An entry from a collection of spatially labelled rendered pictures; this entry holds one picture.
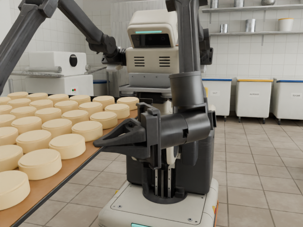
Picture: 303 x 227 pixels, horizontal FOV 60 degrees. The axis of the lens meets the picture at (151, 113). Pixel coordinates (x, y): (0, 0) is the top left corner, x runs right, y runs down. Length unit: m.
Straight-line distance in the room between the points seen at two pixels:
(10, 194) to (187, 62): 0.43
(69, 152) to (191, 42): 0.39
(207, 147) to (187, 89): 1.11
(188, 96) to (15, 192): 0.29
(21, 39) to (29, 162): 0.61
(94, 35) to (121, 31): 3.58
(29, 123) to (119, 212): 1.11
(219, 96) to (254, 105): 0.60
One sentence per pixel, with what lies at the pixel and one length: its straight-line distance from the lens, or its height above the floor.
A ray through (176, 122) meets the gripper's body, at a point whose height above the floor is 0.99.
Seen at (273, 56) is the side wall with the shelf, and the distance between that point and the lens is 5.41.
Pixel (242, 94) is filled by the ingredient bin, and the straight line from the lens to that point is 4.73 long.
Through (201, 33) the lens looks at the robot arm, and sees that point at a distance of 1.06.
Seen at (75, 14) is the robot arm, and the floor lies 1.26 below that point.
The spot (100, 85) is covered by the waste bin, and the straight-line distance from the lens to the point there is 5.39.
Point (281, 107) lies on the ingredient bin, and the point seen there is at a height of 0.31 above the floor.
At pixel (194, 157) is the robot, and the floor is 0.59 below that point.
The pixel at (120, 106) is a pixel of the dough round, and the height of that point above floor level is 1.00.
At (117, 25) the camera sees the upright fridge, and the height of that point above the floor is 1.66.
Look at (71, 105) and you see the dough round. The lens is 0.59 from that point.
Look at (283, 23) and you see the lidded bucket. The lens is 5.21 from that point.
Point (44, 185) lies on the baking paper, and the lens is 0.34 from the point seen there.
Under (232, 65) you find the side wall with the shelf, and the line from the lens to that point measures 5.34.
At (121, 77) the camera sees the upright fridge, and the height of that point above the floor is 0.78.
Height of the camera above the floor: 1.10
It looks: 12 degrees down
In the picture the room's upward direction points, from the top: straight up
